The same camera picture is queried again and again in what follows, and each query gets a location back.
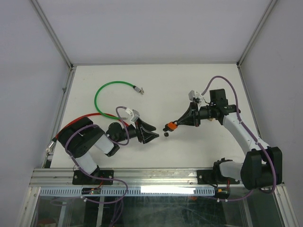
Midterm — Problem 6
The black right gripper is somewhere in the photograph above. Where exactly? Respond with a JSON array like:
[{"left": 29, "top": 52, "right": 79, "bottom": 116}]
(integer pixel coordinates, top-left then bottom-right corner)
[{"left": 177, "top": 101, "right": 215, "bottom": 127}]

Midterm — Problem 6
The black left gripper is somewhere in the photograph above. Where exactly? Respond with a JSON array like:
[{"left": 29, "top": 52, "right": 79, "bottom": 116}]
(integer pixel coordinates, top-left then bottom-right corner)
[{"left": 115, "top": 118, "right": 159, "bottom": 143}]

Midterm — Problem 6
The orange black padlock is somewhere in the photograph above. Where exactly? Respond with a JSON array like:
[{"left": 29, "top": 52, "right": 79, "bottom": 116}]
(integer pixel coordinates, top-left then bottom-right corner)
[{"left": 163, "top": 122, "right": 178, "bottom": 132}]

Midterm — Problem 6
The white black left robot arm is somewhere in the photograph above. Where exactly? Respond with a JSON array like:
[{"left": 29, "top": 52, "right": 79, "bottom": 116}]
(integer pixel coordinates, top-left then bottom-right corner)
[{"left": 55, "top": 117, "right": 159, "bottom": 185}]

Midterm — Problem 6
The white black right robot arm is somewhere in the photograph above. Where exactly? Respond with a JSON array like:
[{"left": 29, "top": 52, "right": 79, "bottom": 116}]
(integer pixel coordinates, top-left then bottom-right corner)
[{"left": 176, "top": 89, "right": 283, "bottom": 190}]

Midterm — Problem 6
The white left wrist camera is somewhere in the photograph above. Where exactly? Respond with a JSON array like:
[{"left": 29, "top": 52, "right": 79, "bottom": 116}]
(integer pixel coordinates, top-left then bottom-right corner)
[{"left": 125, "top": 108, "right": 140, "bottom": 126}]

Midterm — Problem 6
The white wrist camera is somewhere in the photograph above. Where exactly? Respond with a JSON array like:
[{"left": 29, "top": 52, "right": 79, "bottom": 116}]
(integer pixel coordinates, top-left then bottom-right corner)
[
  {"left": 188, "top": 90, "right": 205, "bottom": 109},
  {"left": 125, "top": 108, "right": 140, "bottom": 126}
]

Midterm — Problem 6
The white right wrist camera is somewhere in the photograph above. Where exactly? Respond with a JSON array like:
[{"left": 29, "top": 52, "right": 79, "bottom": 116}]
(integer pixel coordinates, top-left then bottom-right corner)
[{"left": 188, "top": 90, "right": 205, "bottom": 109}]

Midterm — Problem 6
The green cable lock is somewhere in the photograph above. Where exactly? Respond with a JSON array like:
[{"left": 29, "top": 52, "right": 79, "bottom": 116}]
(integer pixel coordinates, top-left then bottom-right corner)
[{"left": 94, "top": 80, "right": 141, "bottom": 120}]

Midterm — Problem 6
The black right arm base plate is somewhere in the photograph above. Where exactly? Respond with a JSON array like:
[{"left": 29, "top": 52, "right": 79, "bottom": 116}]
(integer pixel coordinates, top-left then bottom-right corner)
[{"left": 196, "top": 169, "right": 240, "bottom": 187}]

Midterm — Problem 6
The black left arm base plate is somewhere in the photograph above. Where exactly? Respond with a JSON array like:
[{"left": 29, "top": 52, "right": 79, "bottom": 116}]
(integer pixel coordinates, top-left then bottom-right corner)
[{"left": 72, "top": 169, "right": 114, "bottom": 185}]

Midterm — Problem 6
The red cable lock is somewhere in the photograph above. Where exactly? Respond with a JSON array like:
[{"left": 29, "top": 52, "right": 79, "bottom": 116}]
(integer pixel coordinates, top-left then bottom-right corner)
[{"left": 46, "top": 113, "right": 130, "bottom": 153}]

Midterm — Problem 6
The aluminium mounting rail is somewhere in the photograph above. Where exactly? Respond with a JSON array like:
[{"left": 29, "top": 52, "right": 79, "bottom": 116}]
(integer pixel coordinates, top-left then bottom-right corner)
[{"left": 29, "top": 168, "right": 212, "bottom": 187}]

